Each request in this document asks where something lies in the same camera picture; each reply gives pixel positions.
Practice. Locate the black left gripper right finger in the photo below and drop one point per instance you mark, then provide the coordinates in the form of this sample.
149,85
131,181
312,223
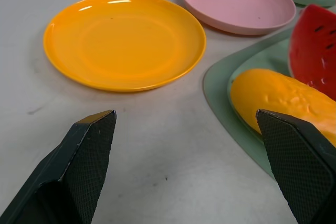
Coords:
296,166

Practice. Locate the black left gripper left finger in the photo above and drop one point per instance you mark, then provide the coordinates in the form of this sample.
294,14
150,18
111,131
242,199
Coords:
78,171

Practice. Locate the orange mango fruit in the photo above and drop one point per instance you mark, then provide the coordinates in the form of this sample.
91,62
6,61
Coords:
283,98

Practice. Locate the orange round plate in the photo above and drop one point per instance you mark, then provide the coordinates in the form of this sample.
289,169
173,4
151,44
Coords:
123,43

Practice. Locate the pink round plate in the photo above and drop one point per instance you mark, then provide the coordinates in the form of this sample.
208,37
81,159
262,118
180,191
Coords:
236,1

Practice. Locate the green square tray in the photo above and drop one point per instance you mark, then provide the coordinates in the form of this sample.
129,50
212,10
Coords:
223,95

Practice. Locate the red watermelon slice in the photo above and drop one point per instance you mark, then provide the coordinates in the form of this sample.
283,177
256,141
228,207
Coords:
312,48

